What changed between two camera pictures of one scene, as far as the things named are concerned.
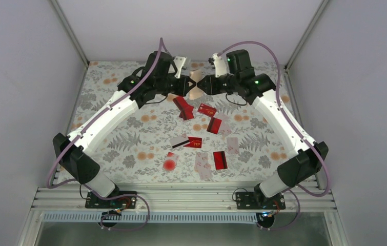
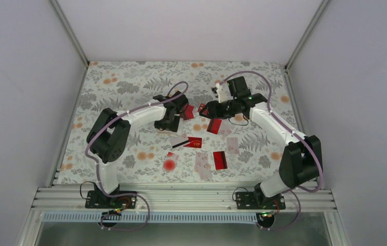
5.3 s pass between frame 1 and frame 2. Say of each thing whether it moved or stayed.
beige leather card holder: moved
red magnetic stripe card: stayed
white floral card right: stayed
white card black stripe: stayed
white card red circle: stayed
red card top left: stayed
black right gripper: moved
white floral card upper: stayed
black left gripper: moved
